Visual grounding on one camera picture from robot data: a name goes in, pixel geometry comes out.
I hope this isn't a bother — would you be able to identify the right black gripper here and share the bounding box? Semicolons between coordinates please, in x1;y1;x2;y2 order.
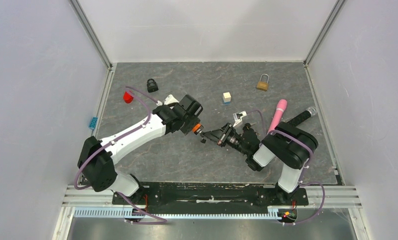
203;122;250;157

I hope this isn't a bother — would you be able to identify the orange black padlock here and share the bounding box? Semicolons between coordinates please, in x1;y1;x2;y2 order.
192;123;203;135

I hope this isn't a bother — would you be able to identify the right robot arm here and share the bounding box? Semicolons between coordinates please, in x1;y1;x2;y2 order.
199;121;319;204

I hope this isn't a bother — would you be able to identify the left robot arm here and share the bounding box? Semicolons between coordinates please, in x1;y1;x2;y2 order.
77;94;203;204

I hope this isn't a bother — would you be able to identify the white blue cube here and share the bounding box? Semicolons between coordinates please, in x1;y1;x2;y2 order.
222;92;232;105

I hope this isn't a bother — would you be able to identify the red cylinder block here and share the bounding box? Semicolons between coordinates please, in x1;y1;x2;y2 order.
123;92;134;104

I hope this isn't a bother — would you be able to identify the brass padlock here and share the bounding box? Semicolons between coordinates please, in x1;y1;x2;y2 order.
256;73;270;92

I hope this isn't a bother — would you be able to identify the pink toy microphone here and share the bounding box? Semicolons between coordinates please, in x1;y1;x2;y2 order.
268;99;288;133

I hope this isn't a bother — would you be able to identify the blue lego brick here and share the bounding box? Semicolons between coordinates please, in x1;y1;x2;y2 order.
88;117;98;130

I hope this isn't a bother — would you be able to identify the black toy microphone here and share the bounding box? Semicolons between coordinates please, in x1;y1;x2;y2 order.
287;106;318;127

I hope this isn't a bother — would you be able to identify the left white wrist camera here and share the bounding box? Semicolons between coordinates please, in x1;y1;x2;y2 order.
156;94;179;108

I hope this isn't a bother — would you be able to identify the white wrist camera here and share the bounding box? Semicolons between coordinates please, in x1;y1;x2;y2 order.
156;94;179;108
233;111;247;128

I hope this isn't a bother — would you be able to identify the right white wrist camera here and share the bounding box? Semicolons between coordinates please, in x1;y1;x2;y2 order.
233;111;247;128

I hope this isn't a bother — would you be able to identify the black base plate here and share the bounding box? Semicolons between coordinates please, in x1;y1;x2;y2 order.
129;182;309;215

